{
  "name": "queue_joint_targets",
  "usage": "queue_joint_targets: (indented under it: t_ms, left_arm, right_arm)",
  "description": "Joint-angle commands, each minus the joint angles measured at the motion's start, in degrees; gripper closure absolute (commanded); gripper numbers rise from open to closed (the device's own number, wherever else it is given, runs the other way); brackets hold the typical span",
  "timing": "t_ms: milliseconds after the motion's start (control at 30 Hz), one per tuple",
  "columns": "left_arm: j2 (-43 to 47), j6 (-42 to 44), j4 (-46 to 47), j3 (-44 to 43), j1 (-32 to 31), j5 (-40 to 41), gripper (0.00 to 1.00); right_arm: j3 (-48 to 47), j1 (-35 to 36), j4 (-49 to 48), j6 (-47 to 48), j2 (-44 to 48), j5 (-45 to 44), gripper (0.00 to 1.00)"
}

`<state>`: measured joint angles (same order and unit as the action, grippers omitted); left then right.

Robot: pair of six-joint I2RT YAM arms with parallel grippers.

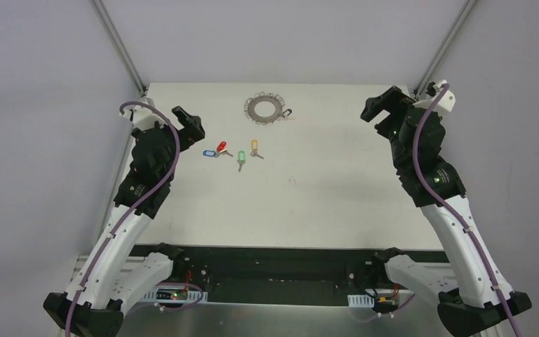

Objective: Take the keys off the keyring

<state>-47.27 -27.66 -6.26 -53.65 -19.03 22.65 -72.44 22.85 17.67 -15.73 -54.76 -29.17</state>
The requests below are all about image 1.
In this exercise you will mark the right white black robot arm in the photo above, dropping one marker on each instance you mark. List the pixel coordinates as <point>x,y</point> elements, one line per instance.
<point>479,298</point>

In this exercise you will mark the left aluminium frame post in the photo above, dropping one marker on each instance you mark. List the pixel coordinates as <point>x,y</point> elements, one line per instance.
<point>119,46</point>

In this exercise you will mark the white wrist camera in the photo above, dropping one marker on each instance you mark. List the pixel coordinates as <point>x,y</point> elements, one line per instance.
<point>442,99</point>
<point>141,118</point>

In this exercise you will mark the left white cable duct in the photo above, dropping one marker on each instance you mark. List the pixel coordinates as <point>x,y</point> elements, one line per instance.
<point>193,296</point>

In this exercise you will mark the aluminium frame post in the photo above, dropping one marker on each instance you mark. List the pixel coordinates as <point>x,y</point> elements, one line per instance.
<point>443,48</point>
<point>119,46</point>

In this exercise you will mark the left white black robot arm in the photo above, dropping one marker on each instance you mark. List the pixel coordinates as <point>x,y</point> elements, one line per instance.
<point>97,300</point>

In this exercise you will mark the green tagged key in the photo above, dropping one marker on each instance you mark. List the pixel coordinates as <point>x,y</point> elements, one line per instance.
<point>241,159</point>

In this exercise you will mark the right aluminium frame post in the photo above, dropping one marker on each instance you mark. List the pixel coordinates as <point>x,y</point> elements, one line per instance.
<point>443,48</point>

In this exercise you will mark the blue tagged key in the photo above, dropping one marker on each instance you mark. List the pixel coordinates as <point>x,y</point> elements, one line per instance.
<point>211,153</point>

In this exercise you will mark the left controller board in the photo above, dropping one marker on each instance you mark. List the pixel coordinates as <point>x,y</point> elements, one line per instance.
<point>171,294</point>

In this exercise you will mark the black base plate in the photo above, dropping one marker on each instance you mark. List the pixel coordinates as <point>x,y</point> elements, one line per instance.
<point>276,276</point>

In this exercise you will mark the yellow tagged key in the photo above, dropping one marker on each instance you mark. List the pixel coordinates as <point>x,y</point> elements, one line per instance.
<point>254,149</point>

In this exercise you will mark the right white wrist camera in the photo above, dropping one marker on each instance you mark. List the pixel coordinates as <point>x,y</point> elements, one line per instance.
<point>442,99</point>

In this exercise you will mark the right controller board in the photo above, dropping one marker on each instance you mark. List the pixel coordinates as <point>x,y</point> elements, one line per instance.
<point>385,306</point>

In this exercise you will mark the white cable duct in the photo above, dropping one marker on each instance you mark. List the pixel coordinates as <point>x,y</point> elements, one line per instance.
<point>193,296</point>
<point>360,301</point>

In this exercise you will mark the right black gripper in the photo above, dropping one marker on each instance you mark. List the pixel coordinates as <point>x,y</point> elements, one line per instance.
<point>387,108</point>

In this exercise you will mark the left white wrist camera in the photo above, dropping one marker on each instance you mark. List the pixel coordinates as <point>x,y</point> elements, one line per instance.
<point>141,118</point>

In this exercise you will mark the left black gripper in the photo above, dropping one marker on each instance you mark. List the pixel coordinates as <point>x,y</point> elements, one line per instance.
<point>184,128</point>

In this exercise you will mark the controller board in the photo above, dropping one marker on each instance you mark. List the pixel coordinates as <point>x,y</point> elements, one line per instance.
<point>385,306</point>
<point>171,294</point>

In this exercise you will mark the right white cable duct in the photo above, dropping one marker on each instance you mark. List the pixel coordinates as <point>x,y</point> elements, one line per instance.
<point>360,301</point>

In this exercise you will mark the metal disc keyring holder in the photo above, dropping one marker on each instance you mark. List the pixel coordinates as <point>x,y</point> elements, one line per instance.
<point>264,108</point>

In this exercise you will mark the red tagged key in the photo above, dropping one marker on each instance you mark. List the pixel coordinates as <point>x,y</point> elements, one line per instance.
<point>221,149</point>

